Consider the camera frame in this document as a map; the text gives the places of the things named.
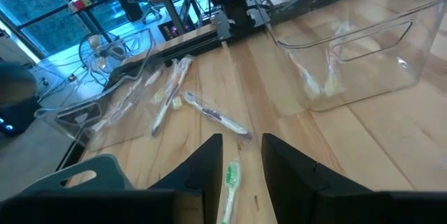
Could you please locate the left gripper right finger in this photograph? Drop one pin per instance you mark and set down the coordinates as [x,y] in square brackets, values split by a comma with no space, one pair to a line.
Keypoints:
[331,203]

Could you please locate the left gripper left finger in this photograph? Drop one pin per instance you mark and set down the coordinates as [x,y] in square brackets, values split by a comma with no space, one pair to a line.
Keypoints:
[139,206]

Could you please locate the teal plastic bin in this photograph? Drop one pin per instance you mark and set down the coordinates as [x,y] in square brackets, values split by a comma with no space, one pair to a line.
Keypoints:
[108,171]

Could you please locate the clear plastic bin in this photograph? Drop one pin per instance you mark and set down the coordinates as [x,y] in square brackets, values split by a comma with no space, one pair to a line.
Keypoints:
[87,126]
[384,77]

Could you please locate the green toothbrush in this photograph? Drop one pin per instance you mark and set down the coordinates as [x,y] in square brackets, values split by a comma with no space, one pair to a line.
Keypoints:
[232,178]

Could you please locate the purple toothbrush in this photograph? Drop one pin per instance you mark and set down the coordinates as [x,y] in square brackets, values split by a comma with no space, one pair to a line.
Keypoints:
[159,95]
[174,81]
[152,77]
[122,107]
[216,116]

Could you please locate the black floor fan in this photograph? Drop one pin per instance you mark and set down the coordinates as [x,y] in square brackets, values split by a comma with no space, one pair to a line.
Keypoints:
[99,53]

